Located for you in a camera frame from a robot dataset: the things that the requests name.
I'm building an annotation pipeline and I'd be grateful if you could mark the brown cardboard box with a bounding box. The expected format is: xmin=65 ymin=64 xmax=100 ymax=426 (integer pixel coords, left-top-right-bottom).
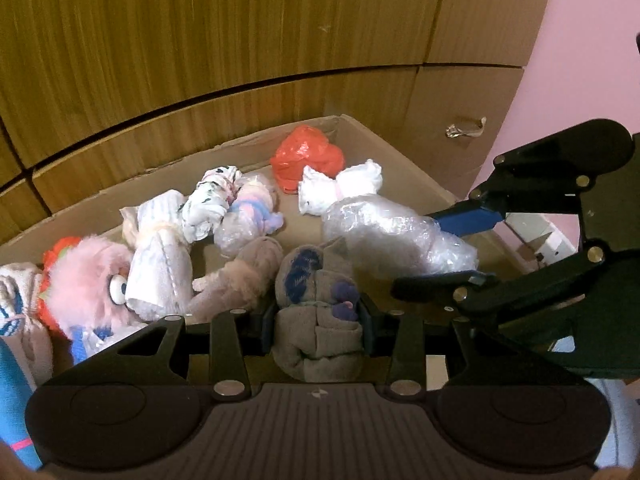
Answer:
xmin=0 ymin=112 xmax=532 ymax=376

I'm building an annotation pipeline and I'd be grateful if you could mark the white blue striped sock bundle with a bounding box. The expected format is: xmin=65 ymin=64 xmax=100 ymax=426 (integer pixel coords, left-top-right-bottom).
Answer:
xmin=1 ymin=262 xmax=53 ymax=389

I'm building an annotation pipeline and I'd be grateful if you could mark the grey sock with purple flower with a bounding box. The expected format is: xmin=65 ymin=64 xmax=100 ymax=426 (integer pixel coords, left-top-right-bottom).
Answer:
xmin=271 ymin=237 xmax=363 ymax=382

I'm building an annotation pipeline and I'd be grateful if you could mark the orange bag with green tie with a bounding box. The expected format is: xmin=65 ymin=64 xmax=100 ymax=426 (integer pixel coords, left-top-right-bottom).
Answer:
xmin=36 ymin=236 xmax=81 ymax=337

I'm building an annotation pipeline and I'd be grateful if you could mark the clear plastic bundle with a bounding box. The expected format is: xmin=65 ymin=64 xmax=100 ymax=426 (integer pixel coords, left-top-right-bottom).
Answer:
xmin=321 ymin=195 xmax=478 ymax=280

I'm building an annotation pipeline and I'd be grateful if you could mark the small orange plastic bag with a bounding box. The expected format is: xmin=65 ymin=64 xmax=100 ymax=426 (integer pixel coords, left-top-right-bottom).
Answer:
xmin=270 ymin=125 xmax=345 ymax=194

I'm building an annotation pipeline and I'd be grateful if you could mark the white plastic bag bundle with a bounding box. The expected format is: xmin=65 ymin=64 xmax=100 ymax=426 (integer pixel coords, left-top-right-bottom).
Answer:
xmin=297 ymin=158 xmax=383 ymax=216

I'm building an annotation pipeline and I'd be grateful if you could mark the wooden wardrobe with drawers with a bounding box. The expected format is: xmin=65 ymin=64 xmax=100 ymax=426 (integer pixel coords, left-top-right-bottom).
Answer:
xmin=1 ymin=0 xmax=548 ymax=240

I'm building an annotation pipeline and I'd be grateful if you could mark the large white bundle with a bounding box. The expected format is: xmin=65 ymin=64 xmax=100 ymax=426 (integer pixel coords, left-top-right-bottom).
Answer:
xmin=120 ymin=190 xmax=193 ymax=322

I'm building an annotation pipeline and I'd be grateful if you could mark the upper metal drawer handle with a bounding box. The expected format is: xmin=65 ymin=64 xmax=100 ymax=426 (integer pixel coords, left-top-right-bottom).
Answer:
xmin=445 ymin=117 xmax=487 ymax=139

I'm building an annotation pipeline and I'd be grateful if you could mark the pink fluffy plush toy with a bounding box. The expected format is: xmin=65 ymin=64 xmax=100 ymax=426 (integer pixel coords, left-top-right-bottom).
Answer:
xmin=47 ymin=235 xmax=140 ymax=337

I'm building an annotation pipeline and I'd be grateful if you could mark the white pink bundle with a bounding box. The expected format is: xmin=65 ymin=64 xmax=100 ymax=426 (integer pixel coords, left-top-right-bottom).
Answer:
xmin=186 ymin=236 xmax=284 ymax=324

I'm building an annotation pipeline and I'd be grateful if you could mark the white fluffy sock bundle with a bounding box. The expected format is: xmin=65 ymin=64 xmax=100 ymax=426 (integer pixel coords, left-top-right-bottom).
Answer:
xmin=214 ymin=174 xmax=284 ymax=257

